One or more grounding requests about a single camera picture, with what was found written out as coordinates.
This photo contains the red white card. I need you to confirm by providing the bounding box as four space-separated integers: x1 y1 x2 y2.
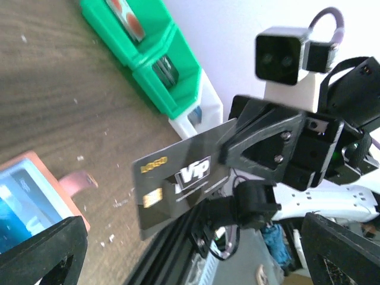
106 0 145 43

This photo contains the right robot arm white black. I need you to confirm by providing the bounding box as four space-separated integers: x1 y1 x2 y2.
210 56 379 227

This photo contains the blue card in bin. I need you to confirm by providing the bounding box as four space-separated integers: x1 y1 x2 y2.
188 106 202 126

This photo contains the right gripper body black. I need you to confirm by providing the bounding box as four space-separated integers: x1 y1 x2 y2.
282 115 379 190

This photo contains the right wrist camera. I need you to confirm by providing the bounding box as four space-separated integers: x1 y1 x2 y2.
255 26 344 112

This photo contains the grey plastic bin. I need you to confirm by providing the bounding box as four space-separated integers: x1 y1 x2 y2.
168 70 223 140

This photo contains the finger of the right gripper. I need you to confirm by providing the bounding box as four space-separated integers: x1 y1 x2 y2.
205 180 281 229
219 106 306 181

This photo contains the black card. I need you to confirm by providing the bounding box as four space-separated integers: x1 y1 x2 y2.
152 55 179 89
132 119 236 240

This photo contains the blue card in holder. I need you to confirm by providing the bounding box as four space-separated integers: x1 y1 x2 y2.
1 169 62 254

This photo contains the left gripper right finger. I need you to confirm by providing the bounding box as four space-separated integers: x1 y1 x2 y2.
301 213 379 284

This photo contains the green plastic organizer tray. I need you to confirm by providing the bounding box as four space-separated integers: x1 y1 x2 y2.
80 1 201 119

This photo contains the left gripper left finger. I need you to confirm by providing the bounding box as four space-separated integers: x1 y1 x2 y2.
1 216 88 284

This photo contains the black card in tray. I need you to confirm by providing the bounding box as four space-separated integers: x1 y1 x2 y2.
152 55 179 89

